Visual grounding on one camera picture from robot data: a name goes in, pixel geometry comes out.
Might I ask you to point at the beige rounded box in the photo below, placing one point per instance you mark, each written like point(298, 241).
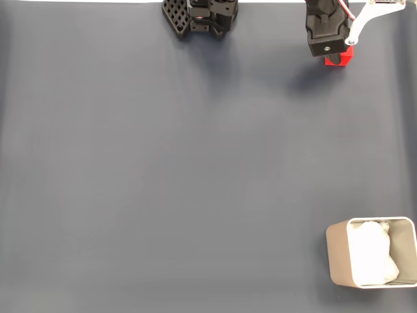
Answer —
point(337, 254)

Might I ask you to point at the white crumpled paper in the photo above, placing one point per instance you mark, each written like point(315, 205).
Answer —
point(371, 251)

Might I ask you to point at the grey table mat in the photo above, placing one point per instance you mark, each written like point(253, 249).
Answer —
point(163, 163)

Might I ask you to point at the red cube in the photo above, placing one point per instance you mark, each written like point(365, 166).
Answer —
point(348, 58)

